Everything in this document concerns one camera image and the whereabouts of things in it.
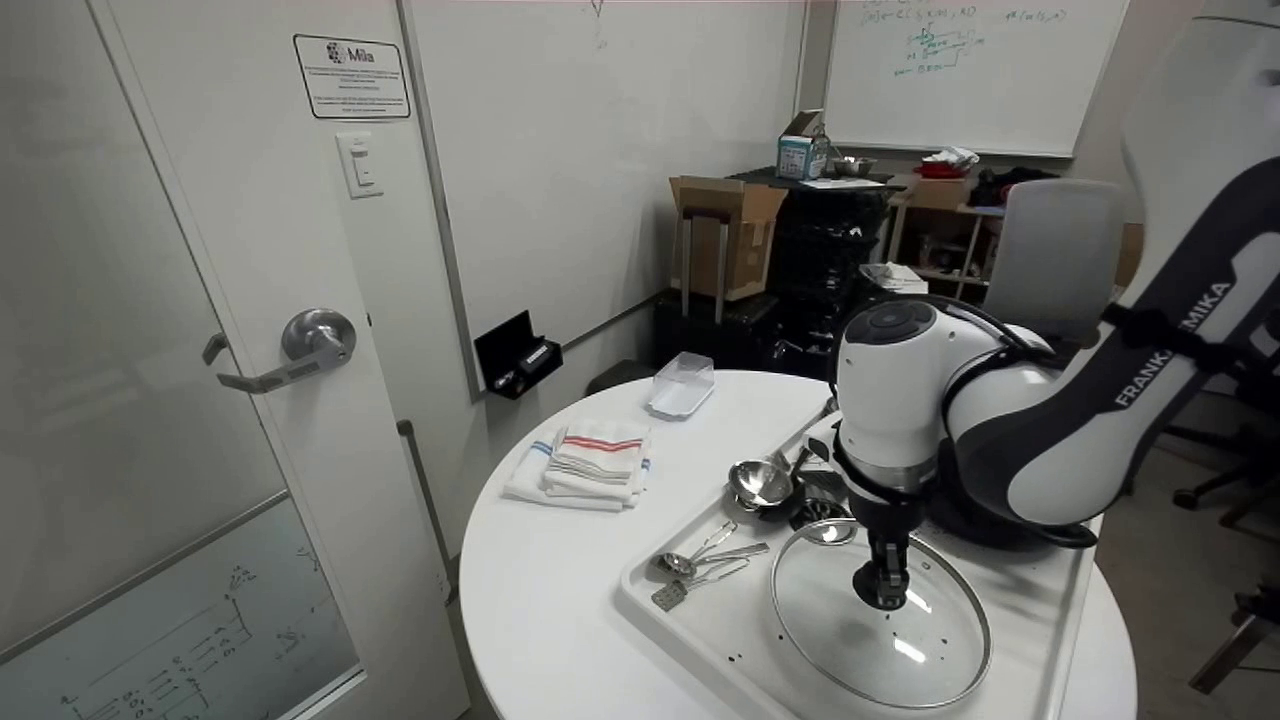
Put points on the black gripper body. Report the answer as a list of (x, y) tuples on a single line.
[(888, 526)]

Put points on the glass lid with black knob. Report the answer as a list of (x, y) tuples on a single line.
[(852, 654)]

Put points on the white black Franka arm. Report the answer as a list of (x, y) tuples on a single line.
[(1065, 426)]

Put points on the silver measuring cup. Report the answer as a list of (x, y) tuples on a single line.
[(756, 486)]

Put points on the white rectangular tray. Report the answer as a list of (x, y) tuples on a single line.
[(706, 624)]

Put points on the silver measuring spoon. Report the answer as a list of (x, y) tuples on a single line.
[(692, 562)]

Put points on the clear plastic container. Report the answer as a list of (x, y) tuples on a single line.
[(683, 384)]

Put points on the black cabinet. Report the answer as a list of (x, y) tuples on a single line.
[(824, 267)]

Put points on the folded white towel red stripe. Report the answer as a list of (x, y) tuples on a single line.
[(586, 467)]

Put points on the grey chair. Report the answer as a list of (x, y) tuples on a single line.
[(1054, 263)]

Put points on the cluttered wooden shelf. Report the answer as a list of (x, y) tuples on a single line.
[(943, 214)]

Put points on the brown cardboard box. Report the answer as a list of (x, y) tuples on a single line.
[(727, 232)]

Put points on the black caster chair base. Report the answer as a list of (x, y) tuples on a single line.
[(1240, 624)]

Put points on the small blue box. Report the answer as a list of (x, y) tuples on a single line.
[(801, 154)]

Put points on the black marker holder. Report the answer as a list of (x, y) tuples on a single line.
[(515, 359)]

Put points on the whiteboard with green writing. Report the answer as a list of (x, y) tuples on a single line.
[(975, 83)]

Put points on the white door with glass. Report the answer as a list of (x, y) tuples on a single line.
[(200, 202)]

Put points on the wall whiteboard with holder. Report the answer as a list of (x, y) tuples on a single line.
[(603, 162)]

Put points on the white light switch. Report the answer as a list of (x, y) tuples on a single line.
[(361, 167)]

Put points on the white wall sign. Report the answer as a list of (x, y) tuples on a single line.
[(351, 78)]

